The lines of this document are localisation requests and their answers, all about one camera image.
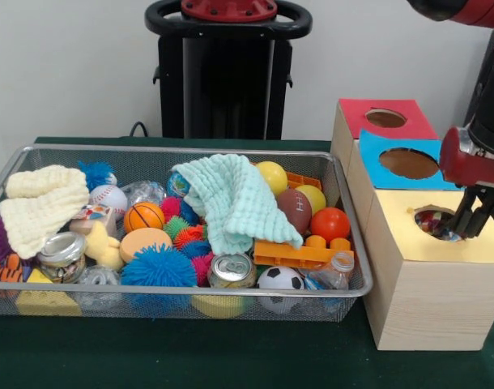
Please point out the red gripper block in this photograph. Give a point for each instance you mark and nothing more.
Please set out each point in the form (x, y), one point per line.
(473, 170)

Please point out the white cloth with colourful spots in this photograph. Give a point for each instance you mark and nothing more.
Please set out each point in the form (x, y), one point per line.
(433, 225)

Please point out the mint green knitted cloth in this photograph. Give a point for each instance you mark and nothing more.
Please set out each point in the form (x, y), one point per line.
(239, 202)

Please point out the cream knitted cloth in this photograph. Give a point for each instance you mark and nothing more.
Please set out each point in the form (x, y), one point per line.
(40, 210)

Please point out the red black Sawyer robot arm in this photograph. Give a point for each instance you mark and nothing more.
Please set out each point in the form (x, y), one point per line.
(490, 101)

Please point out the wooden box with three holes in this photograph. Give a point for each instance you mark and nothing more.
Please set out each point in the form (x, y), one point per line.
(425, 308)

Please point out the metal mesh bin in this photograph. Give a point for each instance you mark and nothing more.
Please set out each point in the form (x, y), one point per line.
(312, 300)

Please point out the orange ball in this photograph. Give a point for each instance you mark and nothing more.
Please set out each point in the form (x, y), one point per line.
(330, 225)

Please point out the brown toy football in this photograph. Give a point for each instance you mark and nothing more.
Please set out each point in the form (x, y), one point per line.
(293, 210)

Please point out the orange toy building brick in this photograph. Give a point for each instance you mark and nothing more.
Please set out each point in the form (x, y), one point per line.
(295, 255)

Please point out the large yellow ball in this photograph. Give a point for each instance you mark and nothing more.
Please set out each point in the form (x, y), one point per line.
(275, 176)

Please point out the small soccer ball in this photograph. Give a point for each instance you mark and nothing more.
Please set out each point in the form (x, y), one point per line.
(279, 277)

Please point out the silver drink can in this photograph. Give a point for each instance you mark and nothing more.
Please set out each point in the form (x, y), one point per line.
(231, 269)

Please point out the dark green tablecloth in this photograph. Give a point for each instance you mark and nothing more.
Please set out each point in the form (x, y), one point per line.
(190, 356)

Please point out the blue spiky ball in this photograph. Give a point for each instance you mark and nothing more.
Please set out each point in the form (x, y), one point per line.
(158, 267)

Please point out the small orange basketball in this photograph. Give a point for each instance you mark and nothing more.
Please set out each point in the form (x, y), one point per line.
(143, 216)

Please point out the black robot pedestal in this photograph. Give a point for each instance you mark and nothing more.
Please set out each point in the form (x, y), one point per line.
(226, 81)

